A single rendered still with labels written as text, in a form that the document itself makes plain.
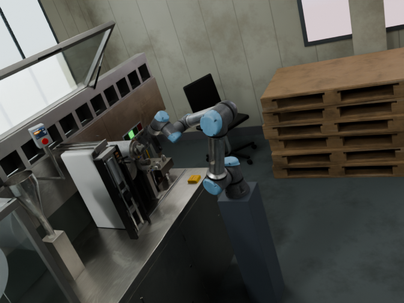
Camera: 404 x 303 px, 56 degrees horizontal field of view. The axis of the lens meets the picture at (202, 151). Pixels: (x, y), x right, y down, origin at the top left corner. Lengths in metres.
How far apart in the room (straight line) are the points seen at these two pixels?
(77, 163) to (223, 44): 2.88
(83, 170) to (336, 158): 2.39
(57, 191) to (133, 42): 3.18
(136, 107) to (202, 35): 1.99
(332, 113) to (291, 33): 1.25
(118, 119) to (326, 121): 1.85
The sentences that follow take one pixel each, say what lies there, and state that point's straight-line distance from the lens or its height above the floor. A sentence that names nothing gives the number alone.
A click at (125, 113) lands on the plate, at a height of 1.35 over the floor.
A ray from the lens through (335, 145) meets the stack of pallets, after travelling 3.76.
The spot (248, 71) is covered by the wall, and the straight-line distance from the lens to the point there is 4.73.
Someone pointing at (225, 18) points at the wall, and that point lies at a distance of 4.63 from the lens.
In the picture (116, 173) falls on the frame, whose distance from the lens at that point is 2.17.
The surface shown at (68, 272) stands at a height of 0.96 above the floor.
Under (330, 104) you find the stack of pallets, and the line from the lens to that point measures 3.54.
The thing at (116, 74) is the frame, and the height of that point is 1.62.
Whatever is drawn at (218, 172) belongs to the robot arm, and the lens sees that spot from 2.08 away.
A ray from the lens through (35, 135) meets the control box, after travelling 1.98.
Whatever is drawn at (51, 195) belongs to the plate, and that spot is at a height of 1.23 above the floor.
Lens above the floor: 2.18
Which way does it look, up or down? 26 degrees down
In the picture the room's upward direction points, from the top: 18 degrees counter-clockwise
